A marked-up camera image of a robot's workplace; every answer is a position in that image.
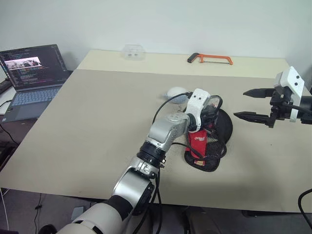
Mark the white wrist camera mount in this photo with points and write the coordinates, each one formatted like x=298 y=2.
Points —
x=292 y=78
x=197 y=100

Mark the large beige table mat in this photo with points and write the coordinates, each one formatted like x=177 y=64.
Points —
x=97 y=134

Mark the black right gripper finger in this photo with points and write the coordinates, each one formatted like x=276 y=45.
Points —
x=253 y=117
x=258 y=93

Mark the black handheld controller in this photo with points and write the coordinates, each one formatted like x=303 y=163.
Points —
x=5 y=85

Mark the black rounded floor object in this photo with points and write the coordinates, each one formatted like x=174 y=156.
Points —
x=48 y=229

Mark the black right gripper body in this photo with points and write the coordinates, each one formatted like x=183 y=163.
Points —
x=280 y=107

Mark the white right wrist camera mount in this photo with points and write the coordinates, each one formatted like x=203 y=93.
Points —
x=292 y=78

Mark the black red paddle case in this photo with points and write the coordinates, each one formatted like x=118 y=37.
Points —
x=200 y=143

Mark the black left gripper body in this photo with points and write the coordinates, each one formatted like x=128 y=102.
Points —
x=208 y=117

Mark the open grey laptop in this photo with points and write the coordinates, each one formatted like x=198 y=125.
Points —
x=31 y=63

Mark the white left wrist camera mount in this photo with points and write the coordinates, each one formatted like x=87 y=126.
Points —
x=197 y=100

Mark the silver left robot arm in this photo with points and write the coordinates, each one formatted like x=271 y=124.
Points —
x=163 y=131

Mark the white side table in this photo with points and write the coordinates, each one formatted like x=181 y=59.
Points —
x=6 y=96

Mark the clear plastic holder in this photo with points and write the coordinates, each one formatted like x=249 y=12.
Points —
x=133 y=51

